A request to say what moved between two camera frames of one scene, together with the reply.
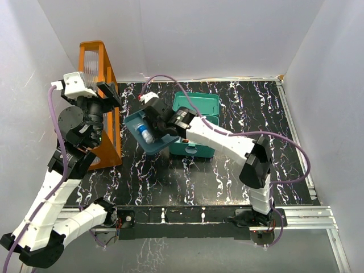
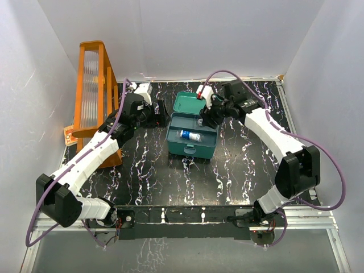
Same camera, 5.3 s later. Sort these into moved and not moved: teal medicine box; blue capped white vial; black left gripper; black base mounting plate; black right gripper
Moved: black left gripper; black right gripper; blue capped white vial
Not moved: black base mounting plate; teal medicine box
